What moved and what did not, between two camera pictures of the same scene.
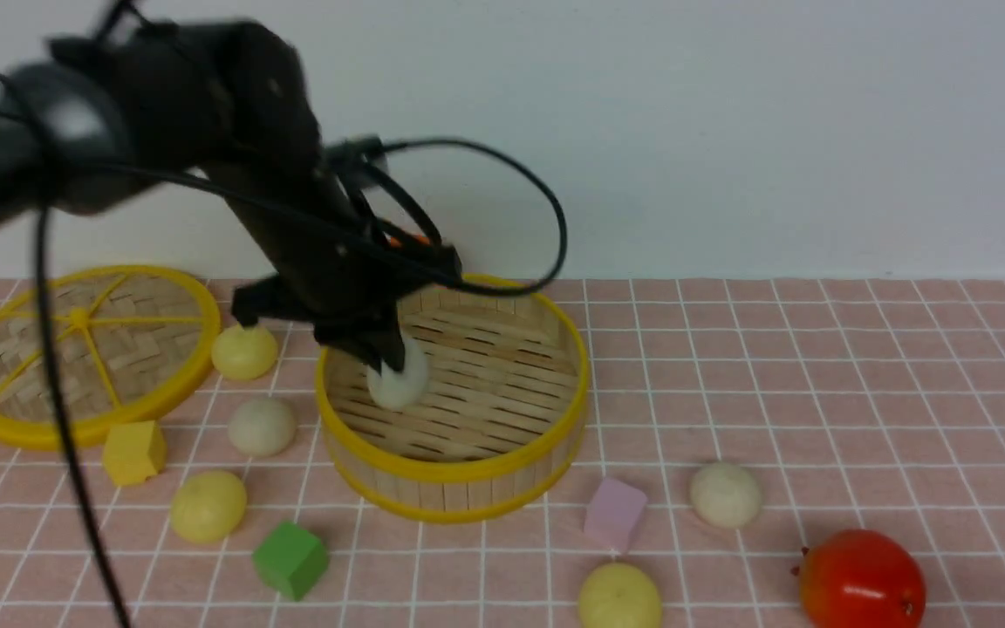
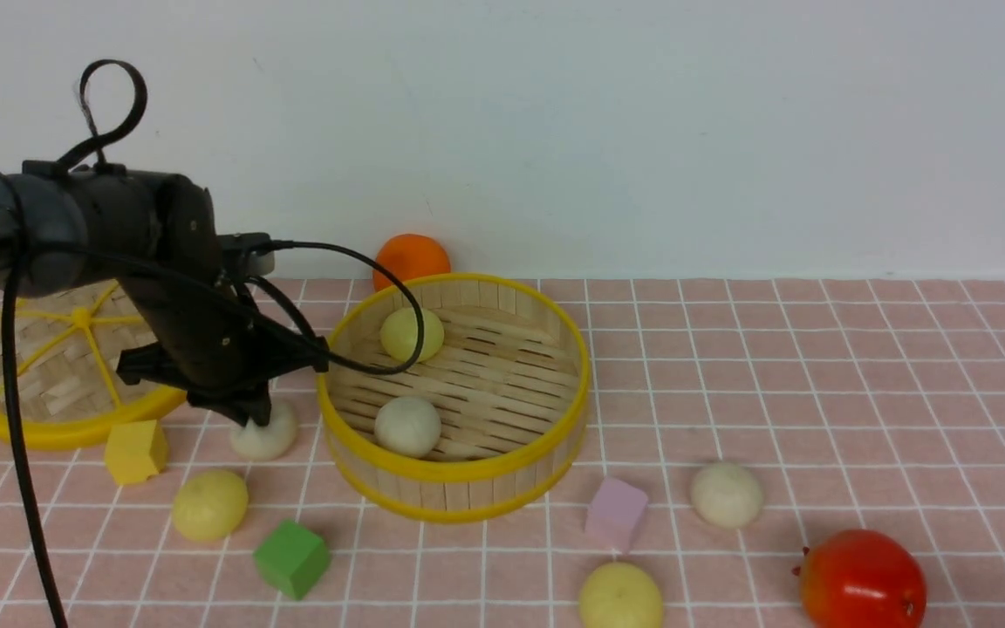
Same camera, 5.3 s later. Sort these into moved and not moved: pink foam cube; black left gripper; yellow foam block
Moved: black left gripper
Not moved: yellow foam block; pink foam cube
